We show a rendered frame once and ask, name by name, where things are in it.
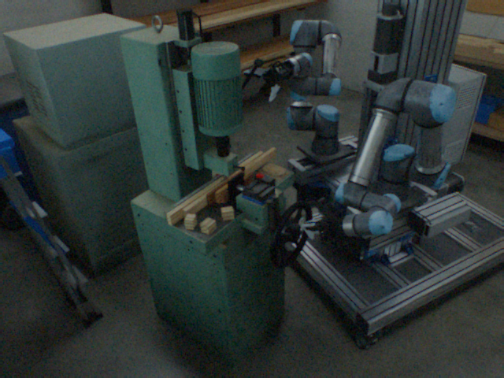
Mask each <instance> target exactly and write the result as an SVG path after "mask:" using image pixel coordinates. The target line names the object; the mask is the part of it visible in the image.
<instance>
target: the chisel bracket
mask: <svg viewBox="0 0 504 378"><path fill-rule="evenodd" d="M202 154H203V162H204V167H205V168H207V169H210V170H213V171H214V172H218V173H220V174H222V175H225V176H230V175H231V174H233V173H234V172H236V171H238V170H239V169H236V168H232V166H233V165H236V166H239V164H238V155H237V154H233V153H231V152H229V155H228V156H226V157H220V156H218V155H217V148H216V147H215V146H212V147H211V148H209V149H208V150H206V151H204V152H203V153H202Z"/></svg>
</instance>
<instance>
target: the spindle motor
mask: <svg viewBox="0 0 504 378"><path fill-rule="evenodd" d="M191 65H192V72H193V79H194V86H195V100H196V107H197V114H198V128H199V130H200V131H201V132H202V133H204V134H207V135H213V136H223V135H231V134H234V133H236V132H238V131H240V130H241V129H242V128H243V104H242V87H241V69H240V52H239V48H238V47H237V45H235V44H234V43H226V42H211V43H203V44H199V45H197V46H194V47H193V48H192V50H191Z"/></svg>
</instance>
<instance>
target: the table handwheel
mask: <svg viewBox="0 0 504 378"><path fill-rule="evenodd" d="M297 209H298V212H297V216H296V218H295V222H294V223H297V224H298V222H299V218H300V216H301V214H302V210H303V209H304V210H305V211H306V222H307V221H311V220H312V219H313V213H312V209H311V207H310V205H309V203H307V202H304V201H299V202H296V203H294V204H293V205H291V206H290V207H289V208H288V209H287V210H286V211H285V213H284V214H283V216H282V217H281V218H280V220H279V222H278V224H277V225H276V229H275V231H274V233H273V236H272V241H271V245H270V258H271V262H272V263H273V265H274V266H276V267H277V268H280V269H281V268H285V267H287V266H289V265H290V264H291V263H292V262H293V261H294V260H295V259H296V258H297V257H298V256H299V254H300V253H301V251H302V249H303V247H304V246H305V244H306V241H307V239H308V237H309V236H308V235H307V233H306V231H305V230H303V233H302V237H301V239H300V241H299V242H298V240H299V238H300V235H301V232H300V230H298V231H297V230H294V229H293V228H291V227H288V228H286V227H284V226H285V224H286V223H287V221H288V220H289V218H290V217H291V215H292V214H293V213H294V212H295V211H296V210H297ZM280 235H283V237H284V240H283V241H282V242H281V243H280V244H279V245H278V242H279V240H280ZM288 241H289V242H291V243H295V245H296V248H295V250H294V251H293V252H292V254H291V255H290V256H289V257H288V258H287V259H285V260H284V261H279V260H278V257H277V251H278V250H279V249H280V248H281V247H282V246H283V245H284V244H285V243H287V242H288Z"/></svg>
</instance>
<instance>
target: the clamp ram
mask: <svg viewBox="0 0 504 378"><path fill-rule="evenodd" d="M227 184H228V200H230V201H231V200H233V199H234V198H235V197H236V196H238V195H239V194H241V193H242V192H243V188H244V180H243V173H240V174H238V175H237V176H235V177H233V178H232V179H231V180H229V181H228V182H227Z"/></svg>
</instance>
